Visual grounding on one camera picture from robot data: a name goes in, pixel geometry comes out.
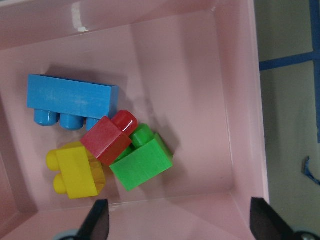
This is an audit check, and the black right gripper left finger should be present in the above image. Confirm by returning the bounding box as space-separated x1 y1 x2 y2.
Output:
74 199 110 240

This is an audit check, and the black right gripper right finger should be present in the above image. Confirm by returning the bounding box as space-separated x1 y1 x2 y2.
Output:
249 197 297 240

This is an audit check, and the yellow two-stud toy block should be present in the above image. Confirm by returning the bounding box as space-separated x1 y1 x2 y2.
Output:
46 141 106 199

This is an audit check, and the green two-stud toy block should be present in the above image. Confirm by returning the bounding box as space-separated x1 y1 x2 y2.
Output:
110 123 173 191

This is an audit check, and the red one-stud toy block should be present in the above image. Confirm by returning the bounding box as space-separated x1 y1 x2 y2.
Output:
80 110 138 166

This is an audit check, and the blue three-stud toy block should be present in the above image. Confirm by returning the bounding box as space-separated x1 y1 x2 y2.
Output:
27 74 120 131

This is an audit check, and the pink plastic box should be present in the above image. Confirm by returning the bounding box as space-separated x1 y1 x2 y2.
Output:
0 0 269 240

